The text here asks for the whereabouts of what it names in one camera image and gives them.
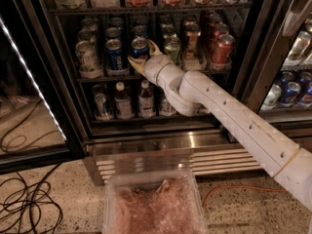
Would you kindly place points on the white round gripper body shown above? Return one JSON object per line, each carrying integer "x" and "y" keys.
{"x": 153, "y": 67}

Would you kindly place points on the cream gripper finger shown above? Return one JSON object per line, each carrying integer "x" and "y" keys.
{"x": 153, "y": 49}
{"x": 137, "y": 64}

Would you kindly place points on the blue pepsi can front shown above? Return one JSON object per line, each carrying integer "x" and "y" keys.
{"x": 140, "y": 48}

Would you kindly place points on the blue pepsi can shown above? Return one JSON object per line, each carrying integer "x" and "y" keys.
{"x": 140, "y": 48}
{"x": 142, "y": 21}
{"x": 140, "y": 31}

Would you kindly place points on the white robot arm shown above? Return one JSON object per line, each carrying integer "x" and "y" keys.
{"x": 187, "y": 91}

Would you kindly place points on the blue can front left column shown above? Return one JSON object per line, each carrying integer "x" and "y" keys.
{"x": 115, "y": 56}

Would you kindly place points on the blue can column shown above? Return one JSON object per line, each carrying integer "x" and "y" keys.
{"x": 115, "y": 56}
{"x": 117, "y": 22}
{"x": 113, "y": 33}

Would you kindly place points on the blue pepsi can rear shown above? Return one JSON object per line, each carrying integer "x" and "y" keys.
{"x": 142, "y": 21}

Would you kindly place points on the brown gold can front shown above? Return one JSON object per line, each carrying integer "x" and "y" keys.
{"x": 192, "y": 33}

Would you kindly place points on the brown gold can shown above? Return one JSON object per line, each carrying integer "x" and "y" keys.
{"x": 192, "y": 33}
{"x": 188, "y": 20}

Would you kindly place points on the brown gold can rear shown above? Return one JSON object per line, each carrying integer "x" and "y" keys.
{"x": 188, "y": 20}

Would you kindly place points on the blue can rear left column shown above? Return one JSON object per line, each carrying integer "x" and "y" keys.
{"x": 117, "y": 22}

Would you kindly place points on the white green can front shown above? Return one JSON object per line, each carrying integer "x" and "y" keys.
{"x": 89, "y": 66}

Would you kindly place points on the white green can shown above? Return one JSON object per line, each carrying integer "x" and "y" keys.
{"x": 87, "y": 35}
{"x": 89, "y": 66}
{"x": 89, "y": 23}

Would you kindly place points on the white green can rear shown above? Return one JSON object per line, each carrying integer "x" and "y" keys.
{"x": 89, "y": 23}

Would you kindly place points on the red can front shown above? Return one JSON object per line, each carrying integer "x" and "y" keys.
{"x": 222, "y": 48}

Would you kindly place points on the red can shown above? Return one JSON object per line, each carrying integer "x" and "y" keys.
{"x": 217, "y": 30}
{"x": 212, "y": 20}
{"x": 222, "y": 48}

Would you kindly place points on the red can rear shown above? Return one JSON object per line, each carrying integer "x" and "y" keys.
{"x": 212, "y": 20}

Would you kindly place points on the stainless steel fridge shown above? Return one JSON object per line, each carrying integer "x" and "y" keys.
{"x": 144, "y": 144}

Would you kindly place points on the open glass fridge door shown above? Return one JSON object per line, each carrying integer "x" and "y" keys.
{"x": 36, "y": 129}

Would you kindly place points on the silver can right compartment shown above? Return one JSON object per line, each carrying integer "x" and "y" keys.
{"x": 271, "y": 98}

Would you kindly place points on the blue pepsi can right compartment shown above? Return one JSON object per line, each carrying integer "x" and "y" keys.
{"x": 289, "y": 93}

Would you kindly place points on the brown drink bottle right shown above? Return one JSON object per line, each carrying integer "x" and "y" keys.
{"x": 146, "y": 100}

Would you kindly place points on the brown drink bottle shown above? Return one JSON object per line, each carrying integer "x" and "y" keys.
{"x": 146, "y": 100}
{"x": 123, "y": 102}

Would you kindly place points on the brown drink bottle left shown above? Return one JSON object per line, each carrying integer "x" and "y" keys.
{"x": 123, "y": 102}

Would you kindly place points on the closed right glass door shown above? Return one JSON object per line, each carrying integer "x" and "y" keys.
{"x": 268, "y": 36}

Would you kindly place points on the clear plastic bin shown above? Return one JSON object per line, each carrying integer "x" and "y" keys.
{"x": 147, "y": 181}

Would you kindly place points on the pink bubble wrap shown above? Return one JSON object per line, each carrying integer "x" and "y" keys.
{"x": 169, "y": 209}

